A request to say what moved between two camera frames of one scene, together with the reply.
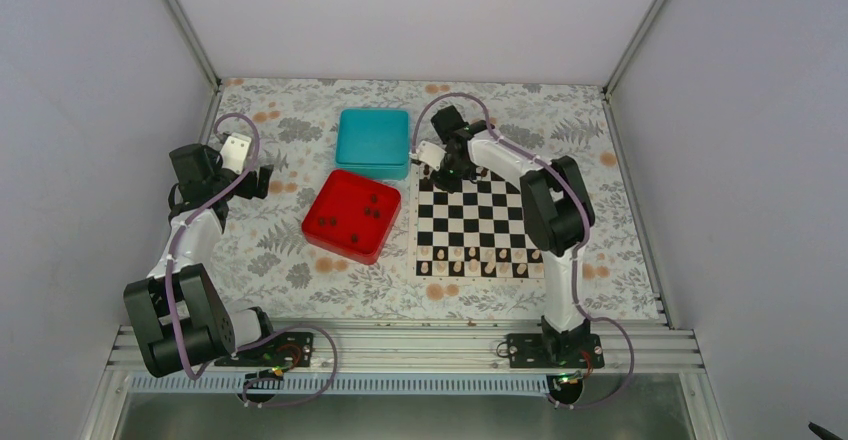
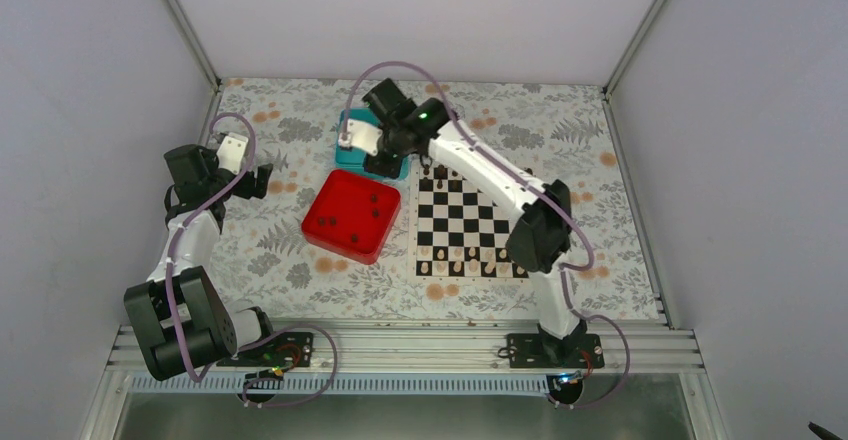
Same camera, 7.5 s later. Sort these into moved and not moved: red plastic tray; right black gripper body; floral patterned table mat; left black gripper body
Moved: right black gripper body
Not moved: red plastic tray; left black gripper body; floral patterned table mat
